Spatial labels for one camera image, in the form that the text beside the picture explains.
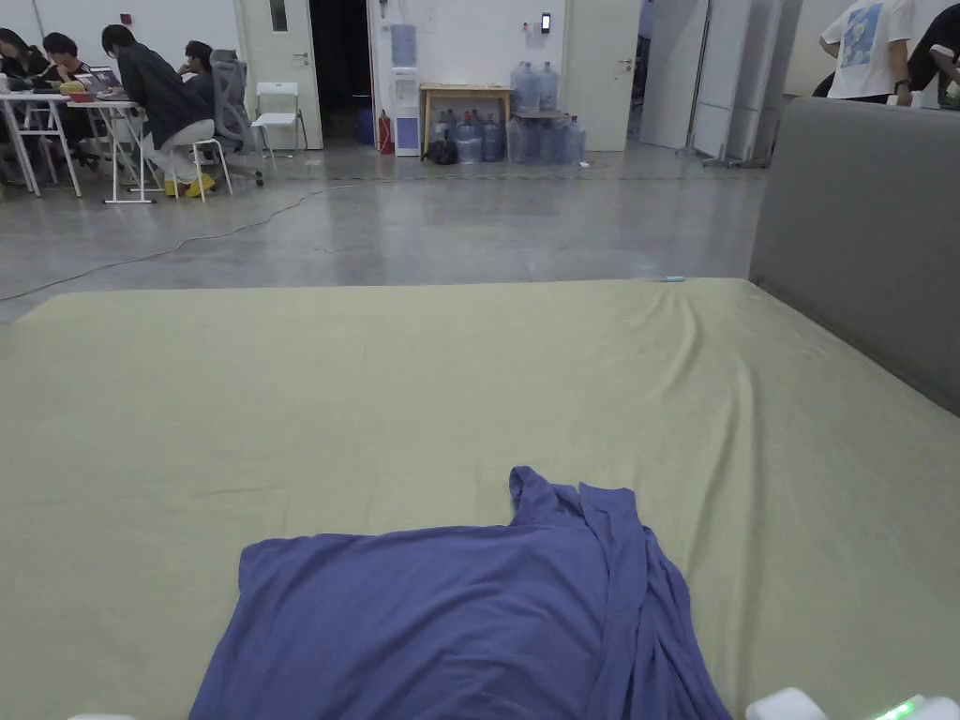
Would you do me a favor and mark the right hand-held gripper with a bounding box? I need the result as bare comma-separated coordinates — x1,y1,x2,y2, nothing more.
744,685,960,720

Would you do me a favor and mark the blue shirt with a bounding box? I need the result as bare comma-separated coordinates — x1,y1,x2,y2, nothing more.
187,464,735,720

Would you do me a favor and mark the bed with pale green sheet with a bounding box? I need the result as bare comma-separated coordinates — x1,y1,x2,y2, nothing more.
0,277,960,720

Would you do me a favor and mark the grey padded headboard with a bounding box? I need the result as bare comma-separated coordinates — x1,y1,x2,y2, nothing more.
748,96,960,419

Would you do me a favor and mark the white stool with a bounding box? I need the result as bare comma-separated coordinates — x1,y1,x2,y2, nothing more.
189,138,235,198

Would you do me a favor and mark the white folding table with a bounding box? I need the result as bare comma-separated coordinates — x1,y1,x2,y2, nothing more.
66,93,165,205
0,89,83,199

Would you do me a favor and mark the group of water bottles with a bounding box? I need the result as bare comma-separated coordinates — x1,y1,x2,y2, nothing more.
430,61,589,167

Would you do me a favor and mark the white folding chair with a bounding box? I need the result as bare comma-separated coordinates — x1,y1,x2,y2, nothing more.
248,82,309,159

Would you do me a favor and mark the grey office chair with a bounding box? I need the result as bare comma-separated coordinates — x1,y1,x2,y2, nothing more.
208,48,266,188

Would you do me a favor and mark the white door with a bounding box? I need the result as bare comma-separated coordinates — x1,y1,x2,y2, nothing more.
236,0,325,152
558,0,644,153

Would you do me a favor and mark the white water dispenser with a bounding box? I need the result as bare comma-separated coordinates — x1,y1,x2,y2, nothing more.
389,23,422,158

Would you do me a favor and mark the wooden table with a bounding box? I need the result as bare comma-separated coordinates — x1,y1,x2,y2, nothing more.
419,82,516,162

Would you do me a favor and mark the floor cable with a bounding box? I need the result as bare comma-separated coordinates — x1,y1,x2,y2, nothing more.
0,160,625,304

